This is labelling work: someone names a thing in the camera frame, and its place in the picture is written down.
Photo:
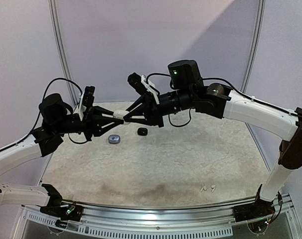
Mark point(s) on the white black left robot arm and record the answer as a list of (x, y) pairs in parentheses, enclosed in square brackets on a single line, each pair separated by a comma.
[(58, 120)]

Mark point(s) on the aluminium back wall rail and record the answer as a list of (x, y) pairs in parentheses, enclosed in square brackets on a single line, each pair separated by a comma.
[(102, 102)]

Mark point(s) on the black gold earbud charging case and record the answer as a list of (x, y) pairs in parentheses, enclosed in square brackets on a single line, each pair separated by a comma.
[(142, 131)]

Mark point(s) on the aluminium corner post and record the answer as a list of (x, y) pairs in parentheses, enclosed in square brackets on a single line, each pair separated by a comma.
[(61, 51), (254, 44)]

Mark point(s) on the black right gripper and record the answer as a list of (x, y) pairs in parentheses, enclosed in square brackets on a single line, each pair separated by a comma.
[(153, 109)]

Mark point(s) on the white earbud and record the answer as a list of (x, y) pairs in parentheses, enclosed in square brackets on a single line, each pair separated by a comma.
[(212, 188), (204, 188)]

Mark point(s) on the white earbud charging case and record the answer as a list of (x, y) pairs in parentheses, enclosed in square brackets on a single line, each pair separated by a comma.
[(119, 114)]

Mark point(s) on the aluminium right corner post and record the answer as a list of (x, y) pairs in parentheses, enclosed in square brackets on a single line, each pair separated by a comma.
[(254, 44)]

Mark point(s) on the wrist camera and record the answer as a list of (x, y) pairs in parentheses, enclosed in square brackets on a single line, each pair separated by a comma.
[(142, 86), (86, 101)]

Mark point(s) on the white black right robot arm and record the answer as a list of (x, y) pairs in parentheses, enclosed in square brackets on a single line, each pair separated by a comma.
[(222, 100)]

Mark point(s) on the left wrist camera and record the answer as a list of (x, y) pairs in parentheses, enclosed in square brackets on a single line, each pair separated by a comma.
[(86, 101)]

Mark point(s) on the blue-grey earbud charging case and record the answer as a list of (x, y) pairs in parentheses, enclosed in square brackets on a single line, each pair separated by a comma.
[(114, 139)]

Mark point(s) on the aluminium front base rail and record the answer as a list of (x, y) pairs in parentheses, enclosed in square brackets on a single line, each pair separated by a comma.
[(215, 221)]

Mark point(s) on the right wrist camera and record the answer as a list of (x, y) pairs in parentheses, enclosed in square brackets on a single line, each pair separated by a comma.
[(142, 86)]

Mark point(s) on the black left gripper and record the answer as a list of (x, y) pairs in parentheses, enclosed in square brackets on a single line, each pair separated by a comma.
[(92, 121)]

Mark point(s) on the aluminium left corner post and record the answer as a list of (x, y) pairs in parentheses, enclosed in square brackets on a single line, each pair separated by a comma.
[(61, 51)]

